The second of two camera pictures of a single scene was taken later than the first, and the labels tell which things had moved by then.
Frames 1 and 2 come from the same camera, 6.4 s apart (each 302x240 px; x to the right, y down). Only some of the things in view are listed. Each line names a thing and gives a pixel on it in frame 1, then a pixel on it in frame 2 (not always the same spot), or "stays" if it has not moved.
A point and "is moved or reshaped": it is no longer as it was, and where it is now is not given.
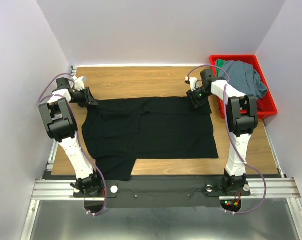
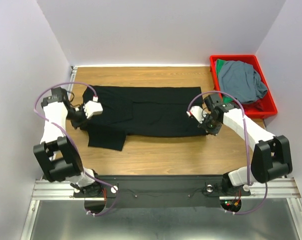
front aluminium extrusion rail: x=61 y=190 stays
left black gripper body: x=82 y=98 to x=76 y=117
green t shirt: x=220 y=63 stays
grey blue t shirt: x=242 y=76 stays
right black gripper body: x=198 y=97 to x=213 y=127
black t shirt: x=119 y=130 is moved or reshaped
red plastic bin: x=270 y=107 stays
